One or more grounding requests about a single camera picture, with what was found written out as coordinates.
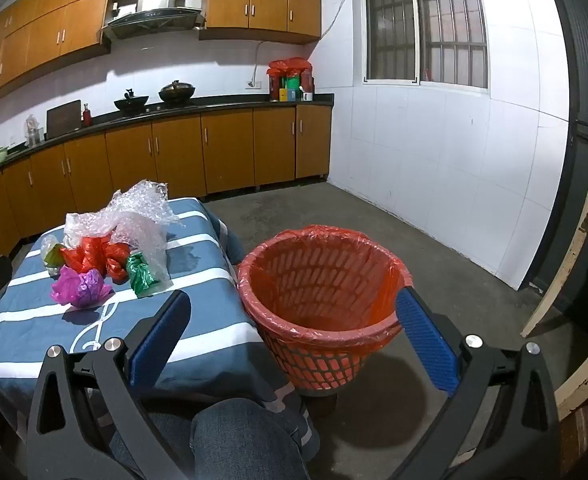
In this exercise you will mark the clear bubble wrap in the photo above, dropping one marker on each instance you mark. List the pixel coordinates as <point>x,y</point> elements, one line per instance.
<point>134,225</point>

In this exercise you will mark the dark green plastic bag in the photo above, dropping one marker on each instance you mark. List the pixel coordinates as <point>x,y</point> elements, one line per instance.
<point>141,275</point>

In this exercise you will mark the person's left leg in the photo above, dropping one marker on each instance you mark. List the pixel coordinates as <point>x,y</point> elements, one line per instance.
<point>174,435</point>

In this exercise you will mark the dark wooden cutting board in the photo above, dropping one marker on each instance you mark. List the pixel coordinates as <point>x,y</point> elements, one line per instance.
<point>64,119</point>

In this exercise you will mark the wooden wall cabinets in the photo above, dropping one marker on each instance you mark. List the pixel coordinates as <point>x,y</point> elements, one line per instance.
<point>264,5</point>

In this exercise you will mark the blue striped tablecloth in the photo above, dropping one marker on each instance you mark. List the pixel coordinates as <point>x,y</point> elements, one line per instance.
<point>199,260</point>

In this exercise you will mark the red bottle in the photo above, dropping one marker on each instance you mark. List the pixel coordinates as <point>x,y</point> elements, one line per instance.
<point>87,117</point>

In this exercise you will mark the purple plastic bag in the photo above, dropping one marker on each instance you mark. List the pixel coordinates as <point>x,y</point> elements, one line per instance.
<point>81,285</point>

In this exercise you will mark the black lidded pot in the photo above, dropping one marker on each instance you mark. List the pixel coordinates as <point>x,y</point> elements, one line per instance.
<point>176,92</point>

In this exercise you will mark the white wall socket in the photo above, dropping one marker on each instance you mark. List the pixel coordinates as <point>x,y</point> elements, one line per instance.
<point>252,84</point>

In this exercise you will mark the red shopping bag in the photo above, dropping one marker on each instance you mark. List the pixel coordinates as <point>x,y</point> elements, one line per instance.
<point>289,66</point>

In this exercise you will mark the barred window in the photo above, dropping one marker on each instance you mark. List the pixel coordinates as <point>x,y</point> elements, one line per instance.
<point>399,20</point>

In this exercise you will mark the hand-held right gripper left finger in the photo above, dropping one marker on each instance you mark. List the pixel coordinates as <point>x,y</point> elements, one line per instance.
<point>159,340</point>

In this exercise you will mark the black kitchen countertop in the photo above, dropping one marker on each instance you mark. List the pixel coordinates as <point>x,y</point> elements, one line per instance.
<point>254,104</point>

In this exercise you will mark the wooden base cabinets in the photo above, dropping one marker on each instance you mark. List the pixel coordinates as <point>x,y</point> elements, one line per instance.
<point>224,150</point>

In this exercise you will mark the green box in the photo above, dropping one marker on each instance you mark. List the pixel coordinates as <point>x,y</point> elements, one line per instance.
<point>293,82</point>

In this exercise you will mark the clear glass jar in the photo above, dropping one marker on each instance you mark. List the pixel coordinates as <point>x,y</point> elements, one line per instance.
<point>34,132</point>

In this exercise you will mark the black wok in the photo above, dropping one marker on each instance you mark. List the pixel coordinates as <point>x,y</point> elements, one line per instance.
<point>131,104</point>

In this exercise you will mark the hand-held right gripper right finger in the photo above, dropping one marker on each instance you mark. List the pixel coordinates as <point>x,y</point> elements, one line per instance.
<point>424,340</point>

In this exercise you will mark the orange plastic basket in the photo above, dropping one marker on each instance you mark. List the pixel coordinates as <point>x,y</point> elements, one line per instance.
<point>319,365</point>

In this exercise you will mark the red container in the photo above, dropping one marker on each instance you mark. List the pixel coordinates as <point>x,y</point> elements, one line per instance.
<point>276,87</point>

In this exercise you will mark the steel range hood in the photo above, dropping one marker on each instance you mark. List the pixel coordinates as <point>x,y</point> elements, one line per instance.
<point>154,17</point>

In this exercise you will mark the yellow-green plastic bag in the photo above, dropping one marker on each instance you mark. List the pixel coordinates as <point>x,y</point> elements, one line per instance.
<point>53,257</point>

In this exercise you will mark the red plastic bag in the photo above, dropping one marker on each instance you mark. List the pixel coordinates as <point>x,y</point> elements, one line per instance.
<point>86,255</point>
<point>116,260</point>

